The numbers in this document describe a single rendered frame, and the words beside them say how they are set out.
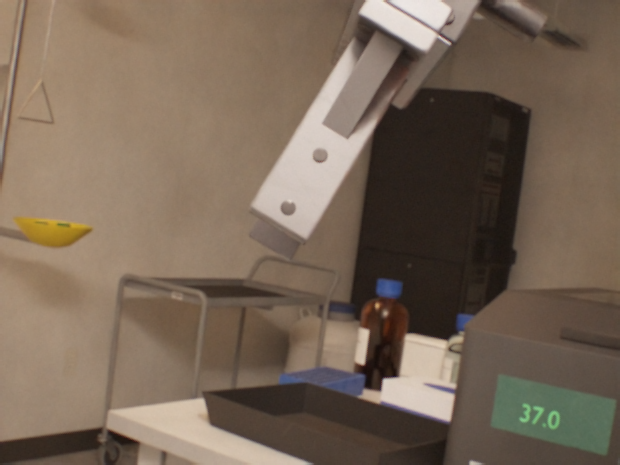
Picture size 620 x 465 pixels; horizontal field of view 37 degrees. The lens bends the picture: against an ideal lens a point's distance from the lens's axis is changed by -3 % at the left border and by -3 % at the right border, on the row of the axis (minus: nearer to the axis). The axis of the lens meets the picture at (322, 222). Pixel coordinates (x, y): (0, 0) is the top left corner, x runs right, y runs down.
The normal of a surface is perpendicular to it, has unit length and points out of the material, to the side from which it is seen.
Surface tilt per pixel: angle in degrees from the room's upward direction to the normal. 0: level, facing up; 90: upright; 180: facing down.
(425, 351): 90
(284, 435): 105
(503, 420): 90
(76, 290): 90
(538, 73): 90
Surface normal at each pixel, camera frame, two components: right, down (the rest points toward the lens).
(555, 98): -0.57, -0.05
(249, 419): -0.65, 0.20
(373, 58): -0.18, 0.35
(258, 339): 0.81, 0.13
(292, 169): 0.08, -0.09
